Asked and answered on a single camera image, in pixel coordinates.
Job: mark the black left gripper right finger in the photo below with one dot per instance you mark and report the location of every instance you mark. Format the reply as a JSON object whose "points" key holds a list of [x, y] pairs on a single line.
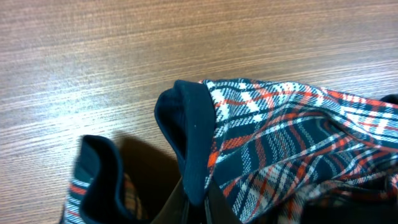
{"points": [[217, 208]]}

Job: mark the red blue plaid garment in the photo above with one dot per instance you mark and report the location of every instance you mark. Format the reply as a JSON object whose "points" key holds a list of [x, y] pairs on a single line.
{"points": [[281, 152]]}

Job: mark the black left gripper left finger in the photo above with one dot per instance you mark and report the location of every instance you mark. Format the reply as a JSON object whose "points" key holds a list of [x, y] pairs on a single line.
{"points": [[176, 208]]}

